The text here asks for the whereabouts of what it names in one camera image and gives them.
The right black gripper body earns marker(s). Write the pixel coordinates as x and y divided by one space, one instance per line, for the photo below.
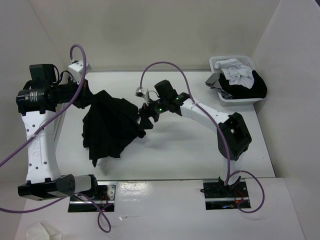
155 108

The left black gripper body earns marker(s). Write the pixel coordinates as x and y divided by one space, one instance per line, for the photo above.
66 93

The black pleated skirt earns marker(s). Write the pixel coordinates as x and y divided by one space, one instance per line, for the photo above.
109 126

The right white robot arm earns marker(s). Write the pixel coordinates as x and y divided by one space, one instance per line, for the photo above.
233 137

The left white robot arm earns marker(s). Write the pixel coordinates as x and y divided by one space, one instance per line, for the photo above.
37 104

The grey garment in basket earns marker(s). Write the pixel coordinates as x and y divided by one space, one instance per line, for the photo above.
213 83

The white plastic laundry basket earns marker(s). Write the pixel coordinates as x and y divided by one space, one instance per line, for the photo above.
245 60

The white garment in basket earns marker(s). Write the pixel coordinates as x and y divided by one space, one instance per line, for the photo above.
236 73

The crumpled white tissue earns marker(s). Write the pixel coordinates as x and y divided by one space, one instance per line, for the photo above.
41 231

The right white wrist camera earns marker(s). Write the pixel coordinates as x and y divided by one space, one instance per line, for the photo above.
143 93

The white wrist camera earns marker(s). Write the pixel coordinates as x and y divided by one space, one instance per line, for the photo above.
143 93
76 69

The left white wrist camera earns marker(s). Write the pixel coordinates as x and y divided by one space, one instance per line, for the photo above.
76 69

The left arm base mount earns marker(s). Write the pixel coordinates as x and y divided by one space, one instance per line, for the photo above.
104 198

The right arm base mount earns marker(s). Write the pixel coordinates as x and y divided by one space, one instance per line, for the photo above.
217 199

